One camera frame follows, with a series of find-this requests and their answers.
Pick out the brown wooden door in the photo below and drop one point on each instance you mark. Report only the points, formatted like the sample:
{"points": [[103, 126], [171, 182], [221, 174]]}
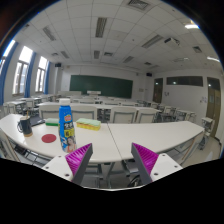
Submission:
{"points": [[214, 100]]}

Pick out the white chair back centre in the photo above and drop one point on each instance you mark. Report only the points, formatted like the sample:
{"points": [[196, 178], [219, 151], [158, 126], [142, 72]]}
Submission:
{"points": [[123, 115]]}

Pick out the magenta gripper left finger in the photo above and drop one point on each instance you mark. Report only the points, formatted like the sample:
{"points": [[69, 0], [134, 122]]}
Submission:
{"points": [[78, 161]]}

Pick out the ceiling projector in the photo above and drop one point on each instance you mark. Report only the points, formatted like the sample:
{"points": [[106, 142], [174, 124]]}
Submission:
{"points": [[172, 42]]}

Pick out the white chair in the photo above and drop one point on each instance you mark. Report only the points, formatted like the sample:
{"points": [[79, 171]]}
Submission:
{"points": [[123, 115], [49, 111], [146, 115]]}

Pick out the dark green chalkboard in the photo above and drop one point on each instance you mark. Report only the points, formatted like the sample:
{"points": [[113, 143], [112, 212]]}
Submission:
{"points": [[111, 87]]}

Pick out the green sponge pad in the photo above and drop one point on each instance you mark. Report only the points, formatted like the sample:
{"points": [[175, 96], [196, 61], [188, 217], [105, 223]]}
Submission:
{"points": [[52, 122]]}

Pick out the black laptop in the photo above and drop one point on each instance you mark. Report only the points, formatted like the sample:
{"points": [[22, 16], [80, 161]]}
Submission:
{"points": [[36, 121]]}

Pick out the yellow green sponge block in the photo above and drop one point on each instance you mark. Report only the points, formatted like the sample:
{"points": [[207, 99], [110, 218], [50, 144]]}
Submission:
{"points": [[88, 124]]}

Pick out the white chair back left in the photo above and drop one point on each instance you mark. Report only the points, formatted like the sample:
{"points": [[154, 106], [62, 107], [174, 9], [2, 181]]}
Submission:
{"points": [[49, 111]]}

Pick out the blue plastic drink bottle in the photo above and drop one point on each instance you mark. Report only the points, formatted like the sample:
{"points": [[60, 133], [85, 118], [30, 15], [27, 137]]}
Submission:
{"points": [[66, 126]]}

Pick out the white chair back right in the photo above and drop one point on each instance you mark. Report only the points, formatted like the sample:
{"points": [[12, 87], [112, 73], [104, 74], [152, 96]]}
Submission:
{"points": [[146, 115]]}

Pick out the black mug with wooden base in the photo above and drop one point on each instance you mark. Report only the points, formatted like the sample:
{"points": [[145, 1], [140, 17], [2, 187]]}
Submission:
{"points": [[24, 126]]}

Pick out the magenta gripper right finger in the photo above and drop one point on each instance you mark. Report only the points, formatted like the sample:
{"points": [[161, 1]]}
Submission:
{"points": [[145, 160]]}

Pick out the red round coaster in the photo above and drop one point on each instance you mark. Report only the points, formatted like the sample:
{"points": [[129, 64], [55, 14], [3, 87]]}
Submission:
{"points": [[48, 138]]}

